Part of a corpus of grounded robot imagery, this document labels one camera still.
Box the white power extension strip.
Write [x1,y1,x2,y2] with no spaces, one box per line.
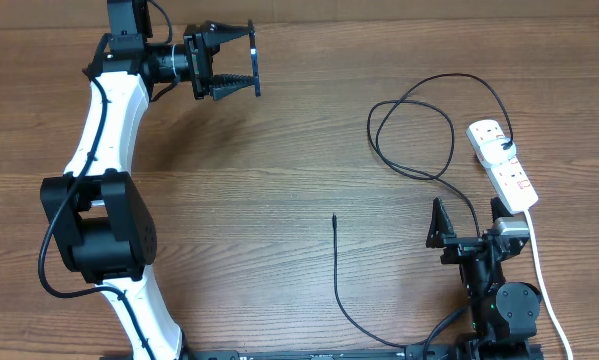
[466,119,538,214]

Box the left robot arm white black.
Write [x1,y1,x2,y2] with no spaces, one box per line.
[40,1,260,359]

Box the blue Samsung Galaxy smartphone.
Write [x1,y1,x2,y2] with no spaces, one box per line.
[248,19,261,97]

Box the white charger adapter plug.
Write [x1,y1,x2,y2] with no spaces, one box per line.
[478,138,517,168]

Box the white power strip cord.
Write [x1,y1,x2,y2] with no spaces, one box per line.
[522,208,575,360]

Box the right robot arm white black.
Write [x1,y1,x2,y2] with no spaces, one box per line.
[422,198,543,359]

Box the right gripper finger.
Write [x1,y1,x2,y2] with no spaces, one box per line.
[490,197,513,222]
[426,198,456,248]

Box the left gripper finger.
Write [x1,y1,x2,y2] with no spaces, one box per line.
[210,74,255,101]
[202,20,253,48]

